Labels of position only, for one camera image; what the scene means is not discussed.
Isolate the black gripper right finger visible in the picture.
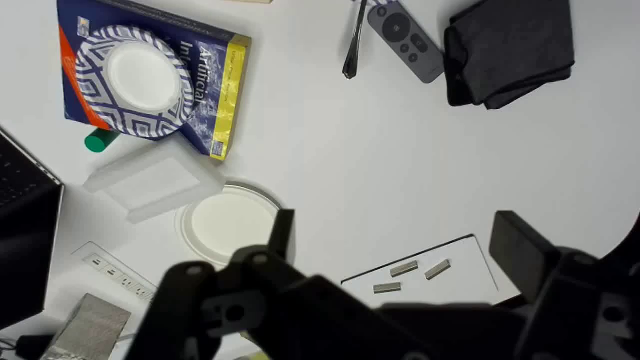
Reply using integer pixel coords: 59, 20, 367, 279
489, 210, 561, 303

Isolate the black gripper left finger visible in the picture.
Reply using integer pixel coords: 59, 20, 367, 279
268, 209, 295, 261

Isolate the metal spoon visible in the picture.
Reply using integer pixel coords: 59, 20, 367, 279
341, 0, 367, 81

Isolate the blue patterned paper bowl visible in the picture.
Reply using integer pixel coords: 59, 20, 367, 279
74, 25, 194, 141

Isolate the white round plate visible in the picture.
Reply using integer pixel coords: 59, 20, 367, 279
177, 184, 279, 269

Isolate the white cutting board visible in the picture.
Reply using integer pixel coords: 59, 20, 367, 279
339, 235, 498, 309

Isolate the clear plastic container lid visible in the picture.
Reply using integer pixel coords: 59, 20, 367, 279
83, 145, 225, 223

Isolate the blue and yellow book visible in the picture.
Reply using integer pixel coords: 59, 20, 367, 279
55, 0, 250, 160

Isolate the dark grey folded cloth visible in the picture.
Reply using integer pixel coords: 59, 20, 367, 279
443, 0, 576, 110

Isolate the green marker cap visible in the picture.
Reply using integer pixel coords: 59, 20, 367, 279
83, 130, 118, 155

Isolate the grey remote control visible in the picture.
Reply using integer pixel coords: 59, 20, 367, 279
367, 0, 443, 84

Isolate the black laptop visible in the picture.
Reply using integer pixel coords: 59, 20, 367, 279
0, 130, 64, 328

